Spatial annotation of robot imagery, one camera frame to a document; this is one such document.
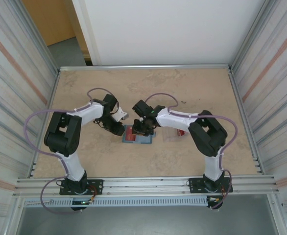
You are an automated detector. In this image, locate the clear plastic box with red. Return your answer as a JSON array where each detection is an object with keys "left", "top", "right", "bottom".
[{"left": 125, "top": 129, "right": 137, "bottom": 142}]

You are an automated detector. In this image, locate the blue leather card holder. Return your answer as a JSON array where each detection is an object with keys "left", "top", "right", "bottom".
[{"left": 121, "top": 124, "right": 156, "bottom": 145}]

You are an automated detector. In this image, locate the clear plastic card case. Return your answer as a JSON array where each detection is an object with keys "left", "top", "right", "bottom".
[{"left": 162, "top": 129, "right": 186, "bottom": 143}]

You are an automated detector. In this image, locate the small green-lit circuit board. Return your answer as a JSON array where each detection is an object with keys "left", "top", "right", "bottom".
[{"left": 72, "top": 199, "right": 93, "bottom": 206}]

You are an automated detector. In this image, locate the wooden door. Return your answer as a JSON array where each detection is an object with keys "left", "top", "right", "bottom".
[{"left": 22, "top": 0, "right": 89, "bottom": 59}]

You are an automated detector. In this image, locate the long aluminium mounting rail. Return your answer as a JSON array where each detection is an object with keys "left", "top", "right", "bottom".
[{"left": 13, "top": 174, "right": 280, "bottom": 197}]

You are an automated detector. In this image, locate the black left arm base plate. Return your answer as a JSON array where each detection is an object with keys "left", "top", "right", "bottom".
[{"left": 59, "top": 179, "right": 104, "bottom": 196}]

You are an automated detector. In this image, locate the aluminium table edge rail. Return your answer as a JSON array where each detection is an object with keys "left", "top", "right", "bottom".
[
  {"left": 227, "top": 68, "right": 266, "bottom": 176},
  {"left": 30, "top": 70, "right": 61, "bottom": 178},
  {"left": 59, "top": 64, "right": 232, "bottom": 72}
]

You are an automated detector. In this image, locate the slotted grey cable duct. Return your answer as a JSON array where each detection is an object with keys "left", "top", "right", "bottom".
[{"left": 23, "top": 197, "right": 209, "bottom": 208}]

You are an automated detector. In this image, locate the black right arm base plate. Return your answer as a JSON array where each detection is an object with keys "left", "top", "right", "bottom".
[{"left": 187, "top": 176, "right": 233, "bottom": 194}]

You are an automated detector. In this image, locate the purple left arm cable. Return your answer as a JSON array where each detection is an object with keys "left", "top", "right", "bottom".
[{"left": 25, "top": 87, "right": 121, "bottom": 215}]

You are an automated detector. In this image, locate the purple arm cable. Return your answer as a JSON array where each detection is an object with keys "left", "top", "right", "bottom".
[
  {"left": 143, "top": 92, "right": 239, "bottom": 211},
  {"left": 25, "top": 87, "right": 121, "bottom": 215}
]

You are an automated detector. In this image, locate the aluminium frame post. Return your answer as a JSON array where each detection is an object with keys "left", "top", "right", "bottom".
[
  {"left": 230, "top": 0, "right": 269, "bottom": 69},
  {"left": 21, "top": 0, "right": 61, "bottom": 71}
]

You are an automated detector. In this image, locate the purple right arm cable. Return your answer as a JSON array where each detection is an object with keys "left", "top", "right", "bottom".
[{"left": 143, "top": 92, "right": 239, "bottom": 211}]

